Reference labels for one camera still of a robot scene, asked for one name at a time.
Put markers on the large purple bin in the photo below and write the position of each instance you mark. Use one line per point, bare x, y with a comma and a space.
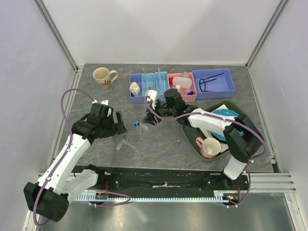
222, 87

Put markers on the small purple bin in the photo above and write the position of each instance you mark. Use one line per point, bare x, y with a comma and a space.
136, 96

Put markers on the white square plate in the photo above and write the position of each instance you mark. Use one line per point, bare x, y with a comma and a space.
208, 134

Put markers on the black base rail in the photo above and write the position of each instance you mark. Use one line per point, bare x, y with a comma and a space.
146, 183

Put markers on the brown test tube brush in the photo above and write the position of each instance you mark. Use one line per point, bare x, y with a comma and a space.
149, 87

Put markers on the black metal ring stand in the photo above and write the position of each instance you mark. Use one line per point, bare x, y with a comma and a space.
204, 81

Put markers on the pink bin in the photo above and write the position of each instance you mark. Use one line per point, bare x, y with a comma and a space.
185, 97

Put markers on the light blue bin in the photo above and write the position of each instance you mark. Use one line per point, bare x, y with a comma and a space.
165, 81
154, 85

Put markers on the blue cap small vial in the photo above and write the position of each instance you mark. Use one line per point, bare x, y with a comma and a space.
136, 128

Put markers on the bag of white gloves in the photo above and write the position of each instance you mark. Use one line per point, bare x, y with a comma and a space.
134, 88

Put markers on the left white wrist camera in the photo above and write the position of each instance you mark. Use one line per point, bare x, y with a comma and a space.
103, 106

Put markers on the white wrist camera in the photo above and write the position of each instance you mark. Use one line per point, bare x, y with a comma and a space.
151, 97
103, 106

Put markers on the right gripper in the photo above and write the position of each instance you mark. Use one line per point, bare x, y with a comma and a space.
149, 118

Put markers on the dark green tray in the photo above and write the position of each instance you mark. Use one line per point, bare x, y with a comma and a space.
192, 133

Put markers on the pink mug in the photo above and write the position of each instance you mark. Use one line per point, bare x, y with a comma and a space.
209, 147

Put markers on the red cap wash bottle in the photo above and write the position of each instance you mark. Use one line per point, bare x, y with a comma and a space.
184, 82

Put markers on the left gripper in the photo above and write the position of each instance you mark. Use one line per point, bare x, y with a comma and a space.
117, 128

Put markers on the clear test tube rack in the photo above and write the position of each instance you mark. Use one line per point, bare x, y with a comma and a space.
132, 138

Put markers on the right light blue bin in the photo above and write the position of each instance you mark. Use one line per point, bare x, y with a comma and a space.
165, 81

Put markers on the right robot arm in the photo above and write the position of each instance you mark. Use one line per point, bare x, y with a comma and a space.
241, 135

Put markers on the left light blue bin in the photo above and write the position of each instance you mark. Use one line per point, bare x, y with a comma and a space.
154, 85

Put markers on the beige patterned mug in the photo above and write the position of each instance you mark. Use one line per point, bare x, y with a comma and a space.
105, 78

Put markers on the glass dropper bottle white bulb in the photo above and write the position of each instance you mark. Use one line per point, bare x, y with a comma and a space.
178, 88

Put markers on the blue dotted plate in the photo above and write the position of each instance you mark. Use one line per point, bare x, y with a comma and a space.
223, 112

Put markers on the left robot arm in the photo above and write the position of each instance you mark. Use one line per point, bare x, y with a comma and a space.
51, 195

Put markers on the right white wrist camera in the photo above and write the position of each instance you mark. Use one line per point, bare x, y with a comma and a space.
151, 97

